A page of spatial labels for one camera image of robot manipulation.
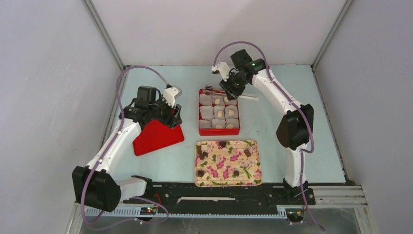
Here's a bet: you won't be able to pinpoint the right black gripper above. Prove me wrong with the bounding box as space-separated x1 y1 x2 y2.
219 71 248 101

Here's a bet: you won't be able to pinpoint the dark striped square chocolate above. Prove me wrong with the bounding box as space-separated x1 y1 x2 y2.
196 170 205 177

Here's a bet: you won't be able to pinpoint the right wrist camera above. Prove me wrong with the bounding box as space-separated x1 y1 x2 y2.
211 62 231 82

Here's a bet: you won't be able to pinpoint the red box lid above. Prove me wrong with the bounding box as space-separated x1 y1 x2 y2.
132 120 185 156

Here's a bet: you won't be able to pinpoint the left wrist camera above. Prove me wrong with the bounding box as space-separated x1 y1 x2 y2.
162 86 182 107

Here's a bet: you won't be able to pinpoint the striped brown chocolate bar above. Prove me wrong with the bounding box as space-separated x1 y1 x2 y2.
244 149 252 158

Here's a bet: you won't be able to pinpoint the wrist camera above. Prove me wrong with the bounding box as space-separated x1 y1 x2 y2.
211 62 231 82
162 86 182 107

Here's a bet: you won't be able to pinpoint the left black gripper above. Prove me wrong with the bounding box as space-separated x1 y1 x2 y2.
149 95 182 129

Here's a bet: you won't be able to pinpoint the round dark chocolate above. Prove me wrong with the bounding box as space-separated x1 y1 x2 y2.
219 141 226 148

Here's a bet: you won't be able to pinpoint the floral serving tray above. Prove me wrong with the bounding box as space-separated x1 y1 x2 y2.
195 140 263 187

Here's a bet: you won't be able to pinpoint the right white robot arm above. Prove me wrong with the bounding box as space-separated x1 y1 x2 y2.
212 49 314 204

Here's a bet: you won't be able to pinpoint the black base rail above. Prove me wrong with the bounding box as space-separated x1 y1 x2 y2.
142 182 316 216

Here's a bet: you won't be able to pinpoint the silver serving tongs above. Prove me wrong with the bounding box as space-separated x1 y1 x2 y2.
203 85 260 101

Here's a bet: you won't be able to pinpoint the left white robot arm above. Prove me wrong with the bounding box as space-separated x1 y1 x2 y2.
72 85 182 212

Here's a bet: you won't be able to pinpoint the red chocolate box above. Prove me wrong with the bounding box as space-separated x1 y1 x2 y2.
198 89 241 136

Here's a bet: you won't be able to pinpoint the white square chocolate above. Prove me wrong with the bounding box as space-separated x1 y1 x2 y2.
202 173 210 180

